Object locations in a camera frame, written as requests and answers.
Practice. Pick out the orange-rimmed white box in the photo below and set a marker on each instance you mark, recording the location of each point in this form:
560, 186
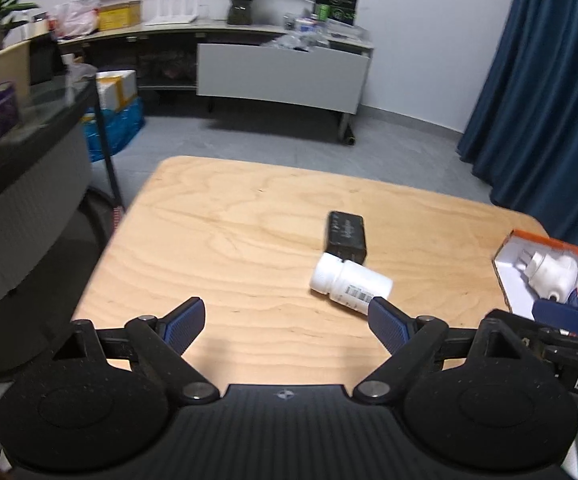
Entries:
511, 280

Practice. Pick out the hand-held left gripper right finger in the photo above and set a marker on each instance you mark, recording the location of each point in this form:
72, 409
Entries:
388, 324

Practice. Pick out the yellow box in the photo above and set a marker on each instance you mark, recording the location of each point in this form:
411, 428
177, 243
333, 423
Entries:
120, 16

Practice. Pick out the white pill bottle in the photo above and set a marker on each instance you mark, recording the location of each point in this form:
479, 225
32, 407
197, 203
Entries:
344, 280

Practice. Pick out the glass side table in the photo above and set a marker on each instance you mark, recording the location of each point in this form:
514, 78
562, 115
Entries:
29, 200

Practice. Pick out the clear plastic bags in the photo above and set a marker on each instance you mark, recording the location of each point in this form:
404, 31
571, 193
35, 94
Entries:
296, 41

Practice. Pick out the grey television cabinet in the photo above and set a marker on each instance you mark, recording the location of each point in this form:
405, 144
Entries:
279, 72

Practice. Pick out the blue curtain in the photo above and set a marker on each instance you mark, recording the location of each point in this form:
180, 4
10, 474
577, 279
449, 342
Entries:
549, 85

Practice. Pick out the white and yellow carton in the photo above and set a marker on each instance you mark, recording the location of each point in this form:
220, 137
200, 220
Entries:
116, 89

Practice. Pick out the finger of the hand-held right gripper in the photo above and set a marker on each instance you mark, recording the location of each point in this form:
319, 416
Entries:
564, 315

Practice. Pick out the blue plastic bag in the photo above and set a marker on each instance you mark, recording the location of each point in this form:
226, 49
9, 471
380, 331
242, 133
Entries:
116, 130

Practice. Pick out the black and green box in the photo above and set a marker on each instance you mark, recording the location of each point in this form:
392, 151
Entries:
336, 7

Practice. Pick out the small black box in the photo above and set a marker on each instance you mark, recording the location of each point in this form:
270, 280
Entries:
346, 237

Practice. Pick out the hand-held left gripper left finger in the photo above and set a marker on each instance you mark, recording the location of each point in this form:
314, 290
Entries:
185, 325

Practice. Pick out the white router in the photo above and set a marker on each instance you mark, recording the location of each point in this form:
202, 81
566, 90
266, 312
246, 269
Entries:
174, 12

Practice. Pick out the white and red plastic bag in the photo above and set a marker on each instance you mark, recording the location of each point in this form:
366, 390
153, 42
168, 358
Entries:
76, 15

